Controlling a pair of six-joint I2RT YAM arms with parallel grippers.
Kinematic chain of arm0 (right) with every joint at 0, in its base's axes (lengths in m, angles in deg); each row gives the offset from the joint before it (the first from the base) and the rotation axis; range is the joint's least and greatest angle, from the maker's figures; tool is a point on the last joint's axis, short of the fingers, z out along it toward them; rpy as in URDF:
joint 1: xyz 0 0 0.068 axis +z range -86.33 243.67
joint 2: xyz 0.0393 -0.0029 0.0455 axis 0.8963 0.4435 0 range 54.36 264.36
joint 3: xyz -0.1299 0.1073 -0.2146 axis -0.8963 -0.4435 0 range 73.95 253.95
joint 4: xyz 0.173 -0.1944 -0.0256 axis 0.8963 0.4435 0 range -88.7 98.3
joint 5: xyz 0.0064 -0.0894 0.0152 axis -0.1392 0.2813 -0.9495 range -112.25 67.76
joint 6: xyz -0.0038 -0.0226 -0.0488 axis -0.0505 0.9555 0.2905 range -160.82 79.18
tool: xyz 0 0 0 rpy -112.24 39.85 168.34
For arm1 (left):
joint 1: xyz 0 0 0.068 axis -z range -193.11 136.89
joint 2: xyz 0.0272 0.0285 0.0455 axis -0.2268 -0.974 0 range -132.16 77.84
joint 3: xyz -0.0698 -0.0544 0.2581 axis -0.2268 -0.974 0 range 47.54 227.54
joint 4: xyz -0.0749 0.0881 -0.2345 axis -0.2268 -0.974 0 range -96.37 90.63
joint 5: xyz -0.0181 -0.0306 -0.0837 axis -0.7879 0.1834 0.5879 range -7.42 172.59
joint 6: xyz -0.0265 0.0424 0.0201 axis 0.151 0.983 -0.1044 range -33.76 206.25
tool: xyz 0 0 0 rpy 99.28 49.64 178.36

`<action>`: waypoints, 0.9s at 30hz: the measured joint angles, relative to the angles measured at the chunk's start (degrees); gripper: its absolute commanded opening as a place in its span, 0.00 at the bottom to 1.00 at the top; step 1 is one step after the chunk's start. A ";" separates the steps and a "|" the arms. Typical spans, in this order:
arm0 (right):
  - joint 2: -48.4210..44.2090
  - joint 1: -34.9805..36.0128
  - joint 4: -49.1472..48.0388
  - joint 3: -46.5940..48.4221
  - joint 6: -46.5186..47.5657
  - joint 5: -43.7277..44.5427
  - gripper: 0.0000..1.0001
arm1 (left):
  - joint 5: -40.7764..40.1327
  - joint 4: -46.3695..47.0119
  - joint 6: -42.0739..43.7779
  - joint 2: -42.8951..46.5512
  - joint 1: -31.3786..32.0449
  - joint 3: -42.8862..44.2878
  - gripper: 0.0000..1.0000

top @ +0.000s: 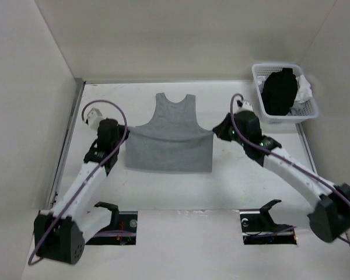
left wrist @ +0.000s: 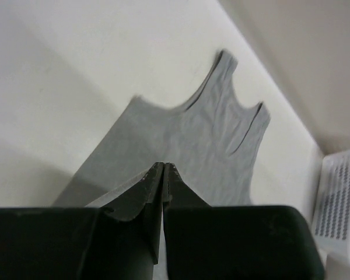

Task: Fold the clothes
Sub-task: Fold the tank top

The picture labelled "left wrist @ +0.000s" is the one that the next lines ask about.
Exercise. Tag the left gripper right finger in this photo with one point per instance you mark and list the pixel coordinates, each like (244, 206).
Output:
(240, 242)

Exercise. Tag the grey tank top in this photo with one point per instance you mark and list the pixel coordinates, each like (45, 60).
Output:
(211, 139)

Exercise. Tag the white plastic basket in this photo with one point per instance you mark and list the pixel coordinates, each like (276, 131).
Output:
(331, 219)

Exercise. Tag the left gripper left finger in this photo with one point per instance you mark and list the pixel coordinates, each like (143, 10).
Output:
(116, 238)

